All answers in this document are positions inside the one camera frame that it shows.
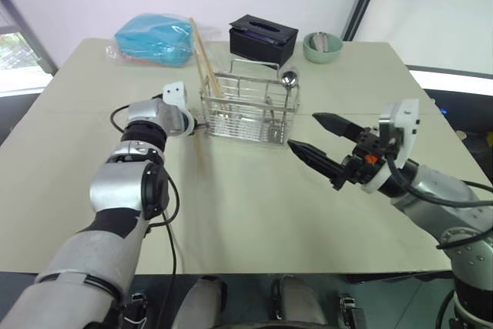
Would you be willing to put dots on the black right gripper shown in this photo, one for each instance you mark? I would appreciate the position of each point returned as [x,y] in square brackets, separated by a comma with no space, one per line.
[366,167]

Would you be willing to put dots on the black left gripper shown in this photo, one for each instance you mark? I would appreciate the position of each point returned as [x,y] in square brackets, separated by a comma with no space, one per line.
[195,120]

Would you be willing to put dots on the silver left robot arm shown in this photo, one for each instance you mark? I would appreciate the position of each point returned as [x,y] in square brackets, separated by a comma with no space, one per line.
[115,186]

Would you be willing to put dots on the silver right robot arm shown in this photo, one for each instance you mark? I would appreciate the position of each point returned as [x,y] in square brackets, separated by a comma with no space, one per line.
[447,209]

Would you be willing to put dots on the metal spoon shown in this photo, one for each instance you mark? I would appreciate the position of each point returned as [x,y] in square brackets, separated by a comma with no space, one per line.
[289,78]

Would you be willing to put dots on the wooden chopstick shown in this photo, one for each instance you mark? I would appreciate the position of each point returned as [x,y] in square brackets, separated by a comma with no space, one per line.
[206,58]
[198,65]

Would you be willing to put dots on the green bowl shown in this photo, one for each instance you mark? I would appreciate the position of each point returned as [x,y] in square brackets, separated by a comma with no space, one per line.
[322,55]

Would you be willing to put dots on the blue cloth in plastic bag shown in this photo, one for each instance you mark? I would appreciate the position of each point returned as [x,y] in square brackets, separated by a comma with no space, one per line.
[154,38]

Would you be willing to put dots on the grey items in bowl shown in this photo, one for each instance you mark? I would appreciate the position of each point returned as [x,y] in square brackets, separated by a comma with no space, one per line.
[321,41]

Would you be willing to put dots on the black tissue box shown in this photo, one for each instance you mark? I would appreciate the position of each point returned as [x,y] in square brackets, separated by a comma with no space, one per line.
[262,38]

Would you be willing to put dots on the white side table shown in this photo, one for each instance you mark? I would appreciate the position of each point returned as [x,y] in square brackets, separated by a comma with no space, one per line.
[450,78]

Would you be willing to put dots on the grey rounded shape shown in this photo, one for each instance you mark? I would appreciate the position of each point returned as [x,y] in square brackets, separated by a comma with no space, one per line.
[298,302]
[202,302]

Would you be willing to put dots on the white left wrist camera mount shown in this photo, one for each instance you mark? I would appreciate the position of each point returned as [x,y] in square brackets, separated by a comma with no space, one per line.
[174,94]

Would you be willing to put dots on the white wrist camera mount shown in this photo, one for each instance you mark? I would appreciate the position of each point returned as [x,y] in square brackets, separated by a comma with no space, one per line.
[174,94]
[406,121]

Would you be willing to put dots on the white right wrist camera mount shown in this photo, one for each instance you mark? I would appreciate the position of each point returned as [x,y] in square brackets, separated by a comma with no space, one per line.
[406,121]

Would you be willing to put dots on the grey window frame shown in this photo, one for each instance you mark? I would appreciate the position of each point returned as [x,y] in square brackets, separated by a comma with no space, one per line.
[31,28]

